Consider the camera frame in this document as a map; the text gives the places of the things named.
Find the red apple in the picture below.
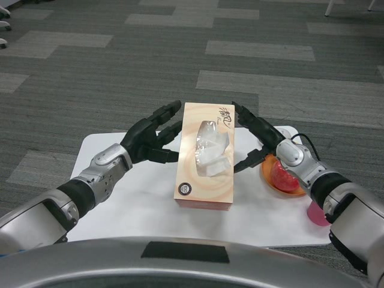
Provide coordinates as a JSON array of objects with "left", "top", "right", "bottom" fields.
[{"left": 271, "top": 160, "right": 301, "bottom": 193}]

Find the silver robot chest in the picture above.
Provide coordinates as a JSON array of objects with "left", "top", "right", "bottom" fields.
[{"left": 0, "top": 236, "right": 370, "bottom": 288}]

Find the pink plastic cup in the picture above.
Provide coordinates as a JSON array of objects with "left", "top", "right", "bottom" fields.
[{"left": 307, "top": 200, "right": 332, "bottom": 227}]

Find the beige wood-print tissue box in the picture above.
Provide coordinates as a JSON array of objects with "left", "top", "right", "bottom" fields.
[{"left": 173, "top": 101, "right": 237, "bottom": 211}]

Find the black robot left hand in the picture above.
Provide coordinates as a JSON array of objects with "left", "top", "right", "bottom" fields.
[{"left": 121, "top": 100, "right": 182, "bottom": 165}]

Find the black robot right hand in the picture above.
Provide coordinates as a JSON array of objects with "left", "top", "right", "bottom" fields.
[{"left": 230, "top": 100, "right": 287, "bottom": 173}]

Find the orange round plate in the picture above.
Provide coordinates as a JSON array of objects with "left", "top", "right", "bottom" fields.
[{"left": 260, "top": 154, "right": 307, "bottom": 197}]

